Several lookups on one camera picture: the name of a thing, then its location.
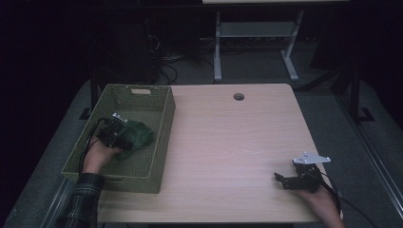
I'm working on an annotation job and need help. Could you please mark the person's left hand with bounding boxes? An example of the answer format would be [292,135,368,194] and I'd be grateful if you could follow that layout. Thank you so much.
[83,141,123,175]

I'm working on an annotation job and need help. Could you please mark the dark green garment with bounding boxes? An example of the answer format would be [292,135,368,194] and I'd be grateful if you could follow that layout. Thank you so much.
[115,120,156,161]

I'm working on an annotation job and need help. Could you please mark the white metal stand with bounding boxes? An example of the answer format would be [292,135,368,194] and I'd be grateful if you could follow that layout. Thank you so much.
[213,9,305,83]

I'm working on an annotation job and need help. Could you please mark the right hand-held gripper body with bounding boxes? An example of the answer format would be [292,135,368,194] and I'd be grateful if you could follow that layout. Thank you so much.
[289,151,332,194]

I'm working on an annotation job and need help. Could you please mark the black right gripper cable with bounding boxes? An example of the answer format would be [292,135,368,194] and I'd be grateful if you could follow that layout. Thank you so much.
[315,172,378,228]

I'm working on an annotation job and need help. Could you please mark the black frame post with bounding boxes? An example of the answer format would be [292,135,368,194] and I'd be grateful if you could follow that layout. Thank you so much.
[79,69,100,121]
[350,63,375,124]

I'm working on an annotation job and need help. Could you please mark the aluminium floor rail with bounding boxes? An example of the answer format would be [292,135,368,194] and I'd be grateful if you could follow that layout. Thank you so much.
[39,177,77,228]
[336,94,403,219]

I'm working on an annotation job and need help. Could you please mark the tangle of floor cables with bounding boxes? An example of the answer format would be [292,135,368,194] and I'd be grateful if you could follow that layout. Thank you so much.
[148,32,217,86]

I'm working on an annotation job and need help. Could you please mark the person's right hand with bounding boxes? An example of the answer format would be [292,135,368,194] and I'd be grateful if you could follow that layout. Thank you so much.
[297,186,346,228]

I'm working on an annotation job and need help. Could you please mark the green woven basket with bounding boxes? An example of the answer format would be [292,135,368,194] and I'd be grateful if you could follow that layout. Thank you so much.
[61,84,177,194]

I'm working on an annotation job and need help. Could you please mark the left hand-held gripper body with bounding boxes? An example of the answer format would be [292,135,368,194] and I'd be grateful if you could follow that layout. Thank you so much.
[96,112,133,150]

